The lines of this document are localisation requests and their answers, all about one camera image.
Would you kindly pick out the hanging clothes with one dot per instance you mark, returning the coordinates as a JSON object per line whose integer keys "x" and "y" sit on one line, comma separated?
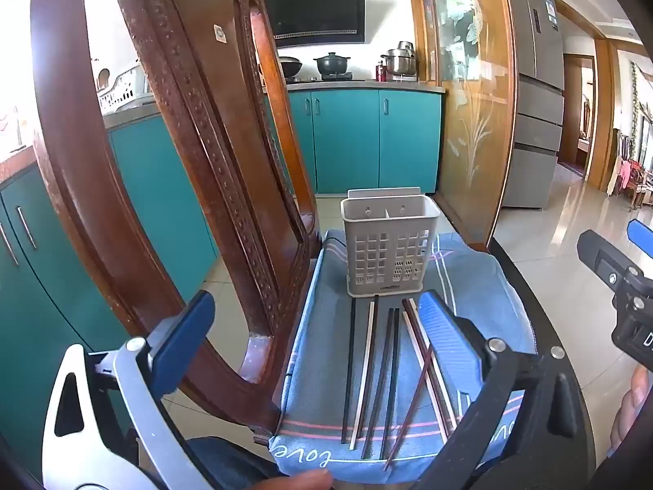
{"x": 625, "y": 173}

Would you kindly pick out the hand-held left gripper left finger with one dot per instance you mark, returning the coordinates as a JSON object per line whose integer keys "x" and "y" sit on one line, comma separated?
{"x": 183, "y": 347}

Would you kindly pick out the carved wooden chair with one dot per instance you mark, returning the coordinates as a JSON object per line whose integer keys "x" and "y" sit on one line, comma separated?
{"x": 204, "y": 87}

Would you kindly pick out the black cooking pot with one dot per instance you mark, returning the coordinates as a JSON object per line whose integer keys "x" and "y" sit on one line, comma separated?
{"x": 331, "y": 65}

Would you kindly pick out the wooden doorway frame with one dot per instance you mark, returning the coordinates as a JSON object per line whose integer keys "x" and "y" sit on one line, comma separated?
{"x": 602, "y": 112}

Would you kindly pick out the person's jeans leg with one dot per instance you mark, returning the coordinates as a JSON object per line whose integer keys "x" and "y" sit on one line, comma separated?
{"x": 229, "y": 462}

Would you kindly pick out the white chopstick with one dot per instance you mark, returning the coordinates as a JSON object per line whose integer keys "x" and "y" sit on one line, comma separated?
{"x": 361, "y": 375}
{"x": 414, "y": 339}

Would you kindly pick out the blue striped cloth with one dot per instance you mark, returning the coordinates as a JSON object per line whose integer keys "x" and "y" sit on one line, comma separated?
{"x": 326, "y": 347}

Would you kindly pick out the white adhesive hook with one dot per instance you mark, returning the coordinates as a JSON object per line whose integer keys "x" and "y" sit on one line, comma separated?
{"x": 220, "y": 33}

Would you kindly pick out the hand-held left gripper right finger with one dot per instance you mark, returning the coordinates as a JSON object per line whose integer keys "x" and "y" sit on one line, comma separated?
{"x": 449, "y": 342}

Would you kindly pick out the silver refrigerator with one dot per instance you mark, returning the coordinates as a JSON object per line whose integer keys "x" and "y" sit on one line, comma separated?
{"x": 535, "y": 87}

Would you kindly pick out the person's left hand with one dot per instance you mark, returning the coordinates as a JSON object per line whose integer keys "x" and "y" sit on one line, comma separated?
{"x": 291, "y": 482}

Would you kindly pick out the etched glass sliding door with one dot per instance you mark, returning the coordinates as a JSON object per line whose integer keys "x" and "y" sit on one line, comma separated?
{"x": 474, "y": 112}

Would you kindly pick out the teal kitchen cabinet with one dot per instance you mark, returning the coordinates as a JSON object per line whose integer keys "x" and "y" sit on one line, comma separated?
{"x": 347, "y": 138}

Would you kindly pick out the grey plastic utensil holder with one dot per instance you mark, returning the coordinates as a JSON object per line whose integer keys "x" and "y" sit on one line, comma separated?
{"x": 387, "y": 255}

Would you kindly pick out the person's right hand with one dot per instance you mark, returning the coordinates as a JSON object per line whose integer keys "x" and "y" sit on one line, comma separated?
{"x": 632, "y": 408}

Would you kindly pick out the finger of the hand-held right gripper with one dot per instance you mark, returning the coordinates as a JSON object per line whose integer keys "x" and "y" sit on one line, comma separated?
{"x": 642, "y": 237}
{"x": 599, "y": 258}

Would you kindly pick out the gas stove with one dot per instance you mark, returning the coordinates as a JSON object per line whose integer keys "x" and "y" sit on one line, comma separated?
{"x": 321, "y": 79}

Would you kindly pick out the black range hood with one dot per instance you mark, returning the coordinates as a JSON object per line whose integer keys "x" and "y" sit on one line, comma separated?
{"x": 316, "y": 5}

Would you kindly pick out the red thermos bottle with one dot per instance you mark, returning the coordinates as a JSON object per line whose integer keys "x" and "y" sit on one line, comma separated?
{"x": 380, "y": 72}

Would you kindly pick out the stainless steel pot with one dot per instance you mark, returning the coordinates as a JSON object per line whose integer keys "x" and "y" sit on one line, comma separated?
{"x": 400, "y": 61}

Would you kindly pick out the white dish rack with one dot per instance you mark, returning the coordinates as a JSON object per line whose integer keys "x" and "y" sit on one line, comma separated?
{"x": 120, "y": 89}

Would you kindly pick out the black wok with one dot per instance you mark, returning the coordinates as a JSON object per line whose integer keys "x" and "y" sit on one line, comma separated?
{"x": 291, "y": 66}

